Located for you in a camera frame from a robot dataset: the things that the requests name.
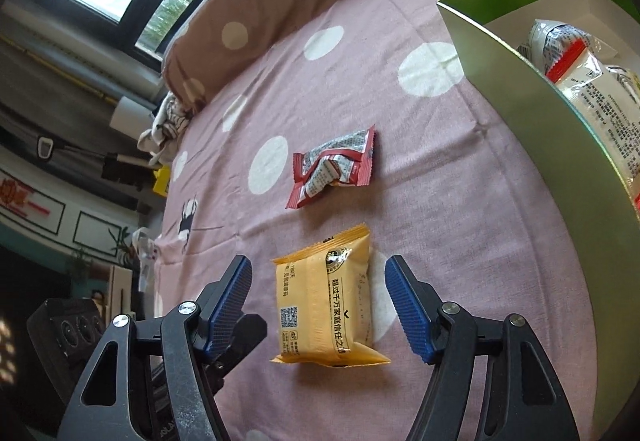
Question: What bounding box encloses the yellow green snack packet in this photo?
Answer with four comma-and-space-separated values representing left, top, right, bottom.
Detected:
555, 63, 640, 212

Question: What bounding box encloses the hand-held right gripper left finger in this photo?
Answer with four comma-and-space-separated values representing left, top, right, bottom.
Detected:
56, 255, 253, 441

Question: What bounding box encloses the cream plush toy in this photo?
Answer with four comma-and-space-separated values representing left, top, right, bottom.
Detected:
137, 126, 173, 166

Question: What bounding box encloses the red snack packet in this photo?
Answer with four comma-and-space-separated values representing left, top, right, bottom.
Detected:
285, 123, 377, 210
520, 18, 603, 84

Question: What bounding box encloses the white air purifier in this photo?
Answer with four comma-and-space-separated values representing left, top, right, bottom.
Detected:
110, 96, 161, 134

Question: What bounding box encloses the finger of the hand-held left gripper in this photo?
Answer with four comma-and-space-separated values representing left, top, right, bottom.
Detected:
200, 313, 268, 402

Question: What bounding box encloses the large yellow snack packet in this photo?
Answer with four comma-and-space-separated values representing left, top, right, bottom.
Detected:
270, 223, 392, 368

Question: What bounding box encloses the striped clothing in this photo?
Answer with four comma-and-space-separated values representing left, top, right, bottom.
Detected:
152, 93, 193, 142

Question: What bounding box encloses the black upright vacuum cleaner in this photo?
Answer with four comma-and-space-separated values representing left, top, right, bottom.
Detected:
37, 133, 156, 194

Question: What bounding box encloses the yellow carton box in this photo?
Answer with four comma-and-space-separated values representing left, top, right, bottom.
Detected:
152, 165, 173, 196

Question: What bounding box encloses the pink dotted bed sheet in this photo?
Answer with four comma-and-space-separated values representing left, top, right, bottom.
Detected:
145, 0, 640, 441

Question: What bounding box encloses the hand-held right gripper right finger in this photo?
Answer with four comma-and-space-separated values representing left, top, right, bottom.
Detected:
384, 255, 581, 441

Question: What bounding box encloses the potted plant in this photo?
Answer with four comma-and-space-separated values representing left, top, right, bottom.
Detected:
107, 226, 138, 267

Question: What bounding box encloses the green cardboard box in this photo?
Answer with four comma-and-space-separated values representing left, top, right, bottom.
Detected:
436, 0, 640, 242

